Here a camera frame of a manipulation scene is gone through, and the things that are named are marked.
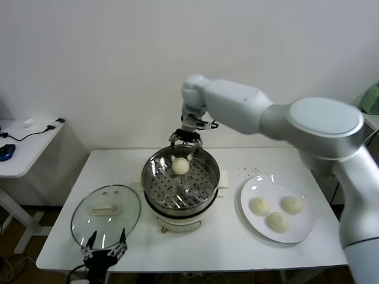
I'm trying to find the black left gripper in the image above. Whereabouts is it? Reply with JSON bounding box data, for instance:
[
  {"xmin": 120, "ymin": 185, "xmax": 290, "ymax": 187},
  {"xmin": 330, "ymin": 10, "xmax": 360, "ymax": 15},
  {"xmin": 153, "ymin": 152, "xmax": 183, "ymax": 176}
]
[{"xmin": 81, "ymin": 227, "xmax": 128, "ymax": 284}]

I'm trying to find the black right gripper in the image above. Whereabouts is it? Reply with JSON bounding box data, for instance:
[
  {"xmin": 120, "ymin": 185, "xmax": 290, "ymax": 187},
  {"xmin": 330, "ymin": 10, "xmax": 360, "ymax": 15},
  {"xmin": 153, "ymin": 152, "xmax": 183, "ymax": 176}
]
[{"xmin": 169, "ymin": 129, "xmax": 204, "ymax": 162}]

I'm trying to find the white steamed baozi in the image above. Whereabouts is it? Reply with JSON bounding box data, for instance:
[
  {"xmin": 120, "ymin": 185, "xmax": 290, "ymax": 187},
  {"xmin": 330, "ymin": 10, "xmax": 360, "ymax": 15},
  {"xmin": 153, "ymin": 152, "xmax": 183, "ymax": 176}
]
[
  {"xmin": 280, "ymin": 195, "xmax": 305, "ymax": 214},
  {"xmin": 171, "ymin": 157, "xmax": 191, "ymax": 176},
  {"xmin": 249, "ymin": 197, "xmax": 272, "ymax": 216},
  {"xmin": 266, "ymin": 211, "xmax": 290, "ymax": 234}
]

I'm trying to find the round glass pot lid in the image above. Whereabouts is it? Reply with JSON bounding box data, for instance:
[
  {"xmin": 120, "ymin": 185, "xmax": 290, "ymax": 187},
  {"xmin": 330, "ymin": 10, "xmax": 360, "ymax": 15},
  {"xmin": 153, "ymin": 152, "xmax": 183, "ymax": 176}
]
[{"xmin": 70, "ymin": 185, "xmax": 142, "ymax": 249}]

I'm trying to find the stainless steel steamer basket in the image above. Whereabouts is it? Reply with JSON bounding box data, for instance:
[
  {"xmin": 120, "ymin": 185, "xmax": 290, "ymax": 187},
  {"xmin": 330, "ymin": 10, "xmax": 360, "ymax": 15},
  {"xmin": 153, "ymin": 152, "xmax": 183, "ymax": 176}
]
[{"xmin": 132, "ymin": 144, "xmax": 229, "ymax": 215}]

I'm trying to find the white side table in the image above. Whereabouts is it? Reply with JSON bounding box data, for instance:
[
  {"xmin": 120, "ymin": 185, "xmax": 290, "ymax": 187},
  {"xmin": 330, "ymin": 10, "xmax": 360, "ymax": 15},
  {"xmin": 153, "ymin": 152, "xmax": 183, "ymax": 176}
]
[{"xmin": 0, "ymin": 119, "xmax": 65, "ymax": 255}]

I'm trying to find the blue computer mouse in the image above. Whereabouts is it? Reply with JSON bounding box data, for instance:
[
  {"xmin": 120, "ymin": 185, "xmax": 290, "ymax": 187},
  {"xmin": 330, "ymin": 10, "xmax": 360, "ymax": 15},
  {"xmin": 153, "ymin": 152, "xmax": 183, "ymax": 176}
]
[{"xmin": 0, "ymin": 144, "xmax": 15, "ymax": 162}]

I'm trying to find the white round plate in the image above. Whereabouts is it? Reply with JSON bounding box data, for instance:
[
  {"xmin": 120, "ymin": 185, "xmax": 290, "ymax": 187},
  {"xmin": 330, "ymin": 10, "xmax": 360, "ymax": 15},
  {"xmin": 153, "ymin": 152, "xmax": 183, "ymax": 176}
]
[{"xmin": 239, "ymin": 175, "xmax": 316, "ymax": 244}]

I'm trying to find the white shelf table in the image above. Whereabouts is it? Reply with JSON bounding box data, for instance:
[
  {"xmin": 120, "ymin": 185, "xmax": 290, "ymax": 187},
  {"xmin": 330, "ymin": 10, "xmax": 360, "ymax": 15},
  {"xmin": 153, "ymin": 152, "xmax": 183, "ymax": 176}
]
[{"xmin": 363, "ymin": 113, "xmax": 379, "ymax": 131}]

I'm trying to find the pale green appliance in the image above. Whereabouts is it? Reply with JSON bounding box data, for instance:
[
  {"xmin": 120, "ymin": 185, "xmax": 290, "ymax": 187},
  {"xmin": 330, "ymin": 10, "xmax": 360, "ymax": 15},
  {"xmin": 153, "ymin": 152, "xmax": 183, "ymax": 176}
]
[{"xmin": 360, "ymin": 83, "xmax": 379, "ymax": 115}]

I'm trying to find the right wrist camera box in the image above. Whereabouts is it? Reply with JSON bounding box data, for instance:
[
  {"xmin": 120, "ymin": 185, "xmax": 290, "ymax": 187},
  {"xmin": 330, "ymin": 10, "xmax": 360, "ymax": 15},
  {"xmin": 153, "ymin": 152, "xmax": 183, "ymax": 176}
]
[{"xmin": 180, "ymin": 111, "xmax": 216, "ymax": 131}]

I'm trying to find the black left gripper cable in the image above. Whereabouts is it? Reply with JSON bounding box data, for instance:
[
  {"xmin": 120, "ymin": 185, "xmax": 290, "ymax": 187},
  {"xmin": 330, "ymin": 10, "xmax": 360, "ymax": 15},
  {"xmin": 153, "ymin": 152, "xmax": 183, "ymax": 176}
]
[{"xmin": 67, "ymin": 264, "xmax": 89, "ymax": 284}]

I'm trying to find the black cable with plug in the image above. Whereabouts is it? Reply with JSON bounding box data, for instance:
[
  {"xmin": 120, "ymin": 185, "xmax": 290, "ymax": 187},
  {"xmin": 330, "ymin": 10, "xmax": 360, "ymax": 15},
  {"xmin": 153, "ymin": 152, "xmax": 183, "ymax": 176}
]
[{"xmin": 0, "ymin": 118, "xmax": 65, "ymax": 142}]

